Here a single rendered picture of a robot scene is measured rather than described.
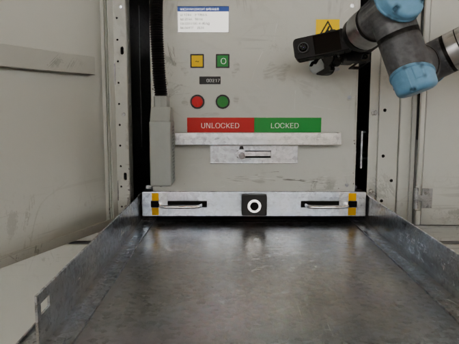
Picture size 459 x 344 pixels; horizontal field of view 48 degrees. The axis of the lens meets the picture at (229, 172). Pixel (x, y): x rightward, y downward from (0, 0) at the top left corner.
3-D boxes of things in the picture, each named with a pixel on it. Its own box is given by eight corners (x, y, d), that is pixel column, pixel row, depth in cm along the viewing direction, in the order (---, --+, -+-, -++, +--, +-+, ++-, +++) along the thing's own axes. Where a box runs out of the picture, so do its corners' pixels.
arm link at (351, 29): (357, 41, 96) (352, 0, 97) (345, 50, 100) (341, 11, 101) (393, 43, 98) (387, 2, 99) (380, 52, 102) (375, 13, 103)
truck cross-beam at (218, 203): (365, 216, 125) (366, 192, 124) (142, 216, 125) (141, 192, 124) (360, 212, 130) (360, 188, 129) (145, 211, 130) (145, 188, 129)
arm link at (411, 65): (449, 84, 95) (428, 29, 96) (436, 83, 86) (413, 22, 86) (407, 99, 100) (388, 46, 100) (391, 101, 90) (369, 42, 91)
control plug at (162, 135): (171, 186, 114) (171, 106, 112) (149, 186, 114) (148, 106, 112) (175, 181, 121) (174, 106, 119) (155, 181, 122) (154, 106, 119)
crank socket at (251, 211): (267, 216, 122) (267, 195, 121) (241, 216, 122) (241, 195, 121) (266, 213, 125) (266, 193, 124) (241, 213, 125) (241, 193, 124)
